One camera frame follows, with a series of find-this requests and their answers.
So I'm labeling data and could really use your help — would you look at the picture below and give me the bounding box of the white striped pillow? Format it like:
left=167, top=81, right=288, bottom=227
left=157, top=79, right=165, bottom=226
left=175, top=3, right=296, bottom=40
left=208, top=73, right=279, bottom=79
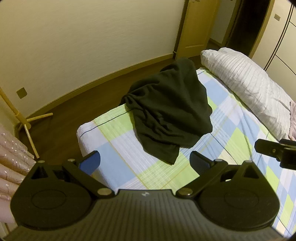
left=201, top=47, right=293, bottom=140

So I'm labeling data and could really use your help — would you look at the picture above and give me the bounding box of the yellow wooden coat stand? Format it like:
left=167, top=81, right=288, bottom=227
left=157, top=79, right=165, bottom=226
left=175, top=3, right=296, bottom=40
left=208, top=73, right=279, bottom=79
left=1, top=88, right=53, bottom=159

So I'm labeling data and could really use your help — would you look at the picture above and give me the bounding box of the black long sleeve shirt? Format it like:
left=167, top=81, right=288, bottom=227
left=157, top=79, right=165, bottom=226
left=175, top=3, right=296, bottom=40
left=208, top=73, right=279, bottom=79
left=120, top=58, right=213, bottom=165

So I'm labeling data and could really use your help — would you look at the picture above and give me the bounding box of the checkered bed sheet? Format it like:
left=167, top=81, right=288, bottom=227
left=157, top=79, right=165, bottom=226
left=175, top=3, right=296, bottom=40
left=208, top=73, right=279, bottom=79
left=77, top=68, right=295, bottom=237

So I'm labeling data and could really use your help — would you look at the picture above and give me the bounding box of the wooden door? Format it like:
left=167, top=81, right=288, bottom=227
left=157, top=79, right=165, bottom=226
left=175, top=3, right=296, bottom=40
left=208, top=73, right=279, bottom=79
left=175, top=0, right=220, bottom=59

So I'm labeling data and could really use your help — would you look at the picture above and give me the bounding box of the white wardrobe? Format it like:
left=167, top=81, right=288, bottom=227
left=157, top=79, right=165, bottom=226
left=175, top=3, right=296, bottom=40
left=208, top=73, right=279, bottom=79
left=250, top=1, right=295, bottom=99

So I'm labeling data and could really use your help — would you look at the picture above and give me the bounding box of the pink quilted blanket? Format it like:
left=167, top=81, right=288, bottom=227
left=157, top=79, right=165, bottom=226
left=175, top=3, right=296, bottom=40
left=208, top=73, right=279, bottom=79
left=0, top=126, right=36, bottom=223

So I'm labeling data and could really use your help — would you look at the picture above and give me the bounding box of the pink folded duvet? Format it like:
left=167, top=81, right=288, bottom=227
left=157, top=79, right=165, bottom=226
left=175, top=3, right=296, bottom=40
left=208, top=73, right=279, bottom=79
left=288, top=101, right=296, bottom=141

